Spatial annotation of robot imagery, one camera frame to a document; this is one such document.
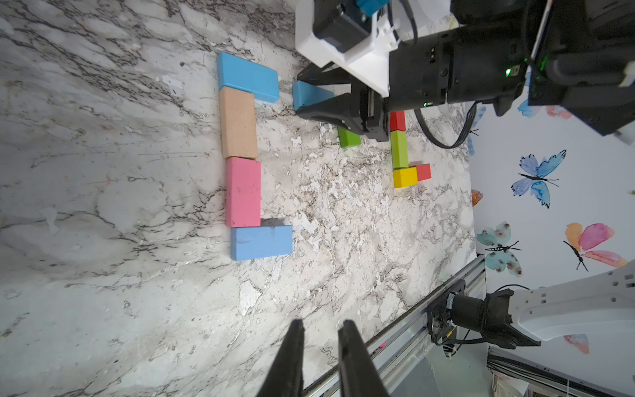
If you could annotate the lime green block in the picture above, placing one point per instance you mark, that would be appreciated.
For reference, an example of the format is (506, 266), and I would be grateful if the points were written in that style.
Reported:
(399, 150)

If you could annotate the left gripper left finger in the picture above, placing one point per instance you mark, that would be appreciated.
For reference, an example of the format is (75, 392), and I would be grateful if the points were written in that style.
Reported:
(285, 377)

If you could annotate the aluminium front rail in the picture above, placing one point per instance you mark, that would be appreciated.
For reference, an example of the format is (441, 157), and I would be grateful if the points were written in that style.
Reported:
(412, 332)

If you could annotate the pink block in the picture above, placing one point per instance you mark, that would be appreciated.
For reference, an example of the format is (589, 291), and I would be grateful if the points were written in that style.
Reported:
(243, 203)

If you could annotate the red block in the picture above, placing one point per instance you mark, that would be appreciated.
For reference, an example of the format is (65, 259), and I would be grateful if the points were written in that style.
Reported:
(398, 122)
(424, 172)

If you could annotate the dark green block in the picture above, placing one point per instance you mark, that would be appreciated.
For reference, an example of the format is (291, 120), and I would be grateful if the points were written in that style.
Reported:
(348, 139)

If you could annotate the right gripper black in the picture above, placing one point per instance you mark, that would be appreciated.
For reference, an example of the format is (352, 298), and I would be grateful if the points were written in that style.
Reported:
(480, 63)

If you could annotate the natural wood block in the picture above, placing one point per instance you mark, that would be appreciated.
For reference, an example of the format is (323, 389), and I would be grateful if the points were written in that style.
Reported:
(238, 123)

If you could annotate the yellow block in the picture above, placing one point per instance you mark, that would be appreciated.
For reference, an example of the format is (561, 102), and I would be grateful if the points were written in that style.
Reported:
(405, 177)

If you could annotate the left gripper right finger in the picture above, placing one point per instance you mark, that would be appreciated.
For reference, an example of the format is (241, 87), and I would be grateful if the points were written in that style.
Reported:
(357, 372)

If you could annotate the light blue block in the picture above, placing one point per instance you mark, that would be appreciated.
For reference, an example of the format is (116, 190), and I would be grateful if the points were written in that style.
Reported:
(261, 242)
(237, 73)

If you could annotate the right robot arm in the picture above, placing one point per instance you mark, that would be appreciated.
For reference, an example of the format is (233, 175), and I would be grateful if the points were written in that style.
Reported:
(578, 55)

